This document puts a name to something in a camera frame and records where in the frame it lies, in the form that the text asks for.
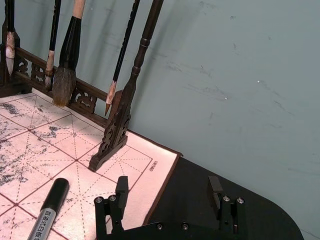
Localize white-tipped calligraphy brush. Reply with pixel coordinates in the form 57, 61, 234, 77
4, 0, 17, 76

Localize thin black-handled calligraphy brush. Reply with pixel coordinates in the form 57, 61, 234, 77
44, 0, 62, 92

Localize slim brush with reddish tip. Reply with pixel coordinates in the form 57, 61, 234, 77
104, 0, 142, 117

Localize pink gridded calligraphy practice cloth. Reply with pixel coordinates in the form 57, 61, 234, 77
0, 89, 181, 240

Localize large bushy calligraphy brush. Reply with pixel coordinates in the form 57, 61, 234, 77
51, 0, 87, 108

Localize black-capped grey marker pen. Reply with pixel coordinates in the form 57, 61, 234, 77
25, 177, 71, 240

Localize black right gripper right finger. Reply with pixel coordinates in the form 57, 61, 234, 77
206, 175, 247, 229

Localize dark carved wooden brush rack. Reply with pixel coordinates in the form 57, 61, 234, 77
0, 0, 165, 173

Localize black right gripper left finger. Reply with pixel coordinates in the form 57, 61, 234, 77
94, 175, 130, 236

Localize black table cloth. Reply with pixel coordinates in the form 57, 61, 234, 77
143, 155, 308, 240

